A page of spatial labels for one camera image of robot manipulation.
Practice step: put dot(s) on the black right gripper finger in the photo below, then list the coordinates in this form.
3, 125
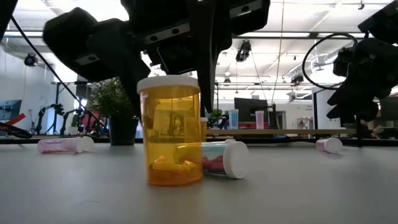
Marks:
348, 96
357, 110

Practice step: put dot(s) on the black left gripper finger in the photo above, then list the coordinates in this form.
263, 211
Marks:
130, 68
207, 62

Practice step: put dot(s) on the pink pill bottle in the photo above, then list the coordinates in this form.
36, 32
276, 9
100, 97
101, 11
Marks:
259, 120
332, 145
59, 146

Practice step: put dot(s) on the light blue pill bottle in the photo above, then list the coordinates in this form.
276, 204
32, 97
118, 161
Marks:
233, 119

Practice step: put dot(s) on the amber bottle with yellow capsules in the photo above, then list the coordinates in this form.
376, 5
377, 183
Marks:
171, 130

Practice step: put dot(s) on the clear bottle with red pills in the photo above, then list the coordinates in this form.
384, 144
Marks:
236, 160

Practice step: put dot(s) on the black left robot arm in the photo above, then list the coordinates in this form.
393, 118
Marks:
6, 15

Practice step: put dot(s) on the black background robot arm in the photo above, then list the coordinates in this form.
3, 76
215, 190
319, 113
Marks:
38, 119
64, 123

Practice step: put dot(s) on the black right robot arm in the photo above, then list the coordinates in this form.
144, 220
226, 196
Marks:
382, 21

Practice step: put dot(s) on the dark background screen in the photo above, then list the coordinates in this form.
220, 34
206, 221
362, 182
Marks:
390, 110

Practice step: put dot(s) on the green artificial plant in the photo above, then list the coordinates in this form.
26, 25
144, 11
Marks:
109, 99

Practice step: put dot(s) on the small background potted plant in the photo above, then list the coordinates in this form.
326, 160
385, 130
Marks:
215, 115

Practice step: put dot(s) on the black background monitor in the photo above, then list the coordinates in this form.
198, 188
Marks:
248, 105

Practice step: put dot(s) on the black plant pot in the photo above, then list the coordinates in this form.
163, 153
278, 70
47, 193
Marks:
122, 132

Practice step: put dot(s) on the red background box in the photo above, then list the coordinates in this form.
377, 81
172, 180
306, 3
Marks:
247, 125

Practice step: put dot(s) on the black background stand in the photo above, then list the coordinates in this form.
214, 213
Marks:
57, 105

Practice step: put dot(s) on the black ceiling spotlight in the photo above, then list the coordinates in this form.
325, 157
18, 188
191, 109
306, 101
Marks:
30, 59

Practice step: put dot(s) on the red background item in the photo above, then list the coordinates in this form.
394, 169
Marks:
17, 119

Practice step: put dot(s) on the black ceiling mounted camera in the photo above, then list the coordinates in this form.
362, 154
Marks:
243, 53

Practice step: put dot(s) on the overhead light bar frame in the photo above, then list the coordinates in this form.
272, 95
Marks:
313, 35

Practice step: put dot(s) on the black table edge rail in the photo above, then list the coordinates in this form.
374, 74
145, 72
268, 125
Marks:
280, 141

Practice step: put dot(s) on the blue wall screen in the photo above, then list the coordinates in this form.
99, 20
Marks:
11, 107

